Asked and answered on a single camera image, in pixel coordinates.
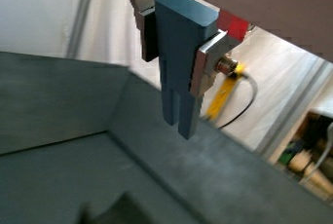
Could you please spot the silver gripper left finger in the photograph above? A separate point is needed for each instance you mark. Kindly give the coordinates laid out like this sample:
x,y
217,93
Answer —
x,y
147,25

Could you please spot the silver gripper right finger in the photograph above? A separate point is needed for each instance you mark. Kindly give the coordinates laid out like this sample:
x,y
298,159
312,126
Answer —
x,y
212,59

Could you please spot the blue double-square block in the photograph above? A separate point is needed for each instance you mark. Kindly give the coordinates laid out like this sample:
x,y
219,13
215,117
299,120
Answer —
x,y
187,24

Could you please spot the white cloth backdrop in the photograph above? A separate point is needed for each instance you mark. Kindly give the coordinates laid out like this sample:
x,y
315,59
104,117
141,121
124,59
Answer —
x,y
280,66

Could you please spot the aluminium frame profile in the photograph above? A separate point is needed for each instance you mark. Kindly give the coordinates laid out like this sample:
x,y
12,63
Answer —
x,y
81,16

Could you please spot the yellow tool handle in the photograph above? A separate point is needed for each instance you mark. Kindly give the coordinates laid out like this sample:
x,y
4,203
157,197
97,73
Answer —
x,y
224,93

